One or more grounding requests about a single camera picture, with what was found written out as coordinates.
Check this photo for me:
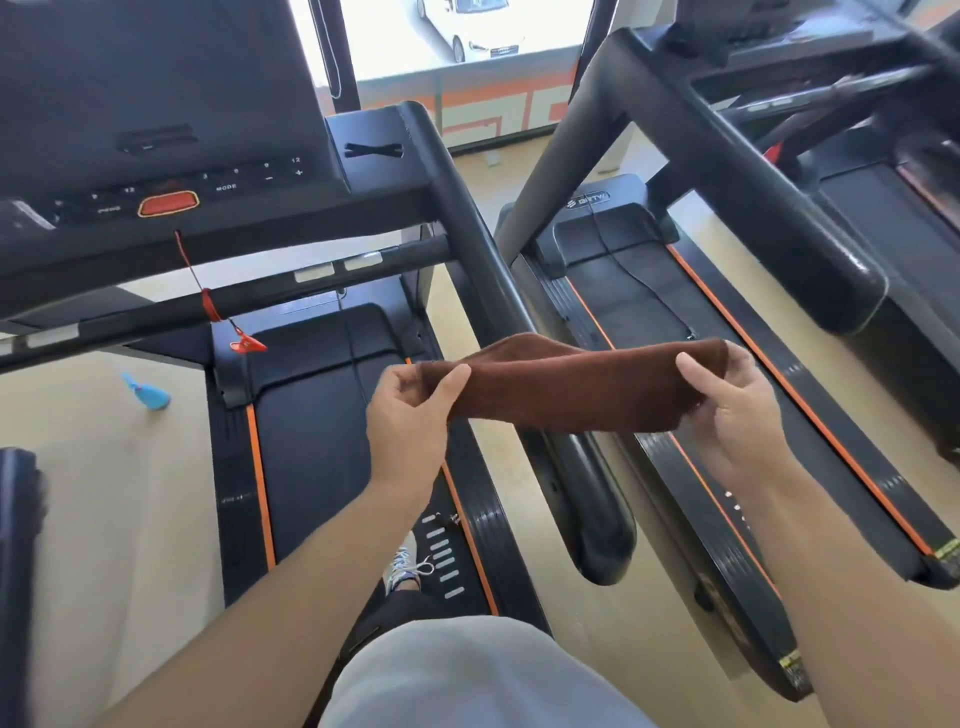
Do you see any brown microfibre cloth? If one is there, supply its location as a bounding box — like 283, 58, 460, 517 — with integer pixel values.
416, 332, 730, 435

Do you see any black stair climber machine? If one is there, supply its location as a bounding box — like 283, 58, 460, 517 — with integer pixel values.
0, 447, 48, 728

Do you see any orange patterned parapet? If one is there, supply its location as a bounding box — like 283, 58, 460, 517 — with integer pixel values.
314, 44, 583, 151

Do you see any black window frame post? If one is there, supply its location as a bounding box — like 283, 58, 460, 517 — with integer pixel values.
305, 0, 363, 115
568, 0, 621, 103

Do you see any person's grey shirt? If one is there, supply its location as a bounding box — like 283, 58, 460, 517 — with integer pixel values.
318, 614, 658, 728

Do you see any white car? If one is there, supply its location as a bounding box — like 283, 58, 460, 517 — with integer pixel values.
414, 0, 526, 64

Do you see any person's right hand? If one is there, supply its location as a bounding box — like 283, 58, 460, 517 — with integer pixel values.
674, 341, 790, 489

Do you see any person's left forearm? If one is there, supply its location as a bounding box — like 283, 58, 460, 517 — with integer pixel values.
97, 479, 440, 728

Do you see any black cord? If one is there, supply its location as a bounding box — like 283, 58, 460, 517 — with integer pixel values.
335, 290, 370, 408
587, 200, 700, 342

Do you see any blue spray bottle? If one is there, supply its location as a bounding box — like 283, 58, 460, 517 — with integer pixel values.
119, 371, 173, 412

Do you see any person's left grey shoe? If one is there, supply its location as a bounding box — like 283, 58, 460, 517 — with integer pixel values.
382, 530, 437, 598

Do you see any white column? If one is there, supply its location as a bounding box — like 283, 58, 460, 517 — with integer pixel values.
596, 0, 680, 175

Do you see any person's left hand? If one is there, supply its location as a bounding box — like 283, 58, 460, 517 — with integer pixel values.
365, 363, 474, 496

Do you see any person's right forearm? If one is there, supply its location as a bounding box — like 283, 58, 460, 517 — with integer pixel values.
738, 457, 960, 728

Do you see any black treadmill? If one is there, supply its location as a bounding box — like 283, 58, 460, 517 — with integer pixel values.
494, 0, 960, 704
813, 134, 960, 466
0, 0, 639, 639

